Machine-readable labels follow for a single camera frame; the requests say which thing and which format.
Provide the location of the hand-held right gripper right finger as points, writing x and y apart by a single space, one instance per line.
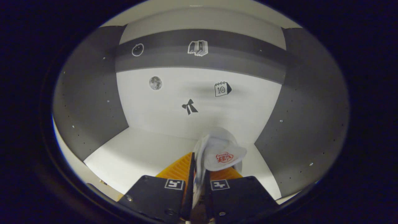
236 196

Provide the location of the grey shoe cabinet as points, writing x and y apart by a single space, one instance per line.
174 93

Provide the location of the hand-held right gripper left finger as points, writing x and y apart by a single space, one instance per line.
157 196

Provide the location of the white cabinet shelf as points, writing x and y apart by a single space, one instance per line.
140 155

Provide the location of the white shoe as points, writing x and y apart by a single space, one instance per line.
224 155

